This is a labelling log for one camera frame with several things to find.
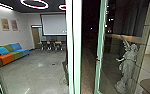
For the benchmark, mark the green framed glass door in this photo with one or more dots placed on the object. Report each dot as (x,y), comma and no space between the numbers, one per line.
(100,50)

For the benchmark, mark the dark meeting table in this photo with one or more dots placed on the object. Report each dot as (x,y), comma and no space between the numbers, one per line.
(51,44)

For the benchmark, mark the multicolour sofa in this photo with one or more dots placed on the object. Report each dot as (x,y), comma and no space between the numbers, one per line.
(9,53)

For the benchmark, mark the white angel statue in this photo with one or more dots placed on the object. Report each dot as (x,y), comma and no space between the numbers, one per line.
(127,65)

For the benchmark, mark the white projector screen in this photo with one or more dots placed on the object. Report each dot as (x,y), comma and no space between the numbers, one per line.
(53,24)

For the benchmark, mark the framed wall poster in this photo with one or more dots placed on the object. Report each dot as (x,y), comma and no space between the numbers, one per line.
(14,25)
(5,24)

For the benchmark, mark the light wooden door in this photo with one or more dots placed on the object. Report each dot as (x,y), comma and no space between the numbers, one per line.
(35,37)

